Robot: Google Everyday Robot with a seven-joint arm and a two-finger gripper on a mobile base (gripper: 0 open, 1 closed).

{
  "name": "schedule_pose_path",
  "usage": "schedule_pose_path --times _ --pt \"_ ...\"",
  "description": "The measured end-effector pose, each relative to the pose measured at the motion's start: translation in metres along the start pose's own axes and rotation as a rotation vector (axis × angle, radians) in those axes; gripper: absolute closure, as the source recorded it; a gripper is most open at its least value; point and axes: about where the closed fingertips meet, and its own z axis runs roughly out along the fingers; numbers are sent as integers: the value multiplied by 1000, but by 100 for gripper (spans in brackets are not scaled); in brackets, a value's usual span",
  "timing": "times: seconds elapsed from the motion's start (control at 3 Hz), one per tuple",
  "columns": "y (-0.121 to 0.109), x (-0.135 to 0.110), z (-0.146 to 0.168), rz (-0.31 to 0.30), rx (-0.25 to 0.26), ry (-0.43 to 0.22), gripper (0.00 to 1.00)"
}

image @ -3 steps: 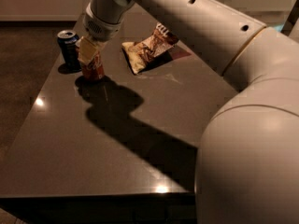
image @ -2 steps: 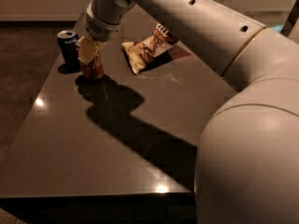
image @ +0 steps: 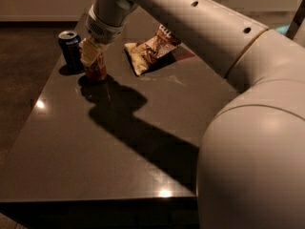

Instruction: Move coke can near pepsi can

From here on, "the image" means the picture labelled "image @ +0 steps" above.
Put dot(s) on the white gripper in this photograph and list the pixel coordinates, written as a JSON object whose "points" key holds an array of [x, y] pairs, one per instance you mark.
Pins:
{"points": [[102, 30]]}

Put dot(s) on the red coke can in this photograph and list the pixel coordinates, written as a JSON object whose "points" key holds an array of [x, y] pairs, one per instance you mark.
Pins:
{"points": [[96, 72]]}

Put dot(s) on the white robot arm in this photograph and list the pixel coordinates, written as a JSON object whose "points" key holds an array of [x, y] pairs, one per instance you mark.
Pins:
{"points": [[251, 163]]}

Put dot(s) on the blue pepsi can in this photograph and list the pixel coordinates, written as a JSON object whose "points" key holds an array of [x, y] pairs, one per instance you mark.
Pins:
{"points": [[69, 44]]}

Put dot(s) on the brown chip bag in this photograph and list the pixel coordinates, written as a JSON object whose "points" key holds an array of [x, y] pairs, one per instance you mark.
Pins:
{"points": [[145, 55]]}

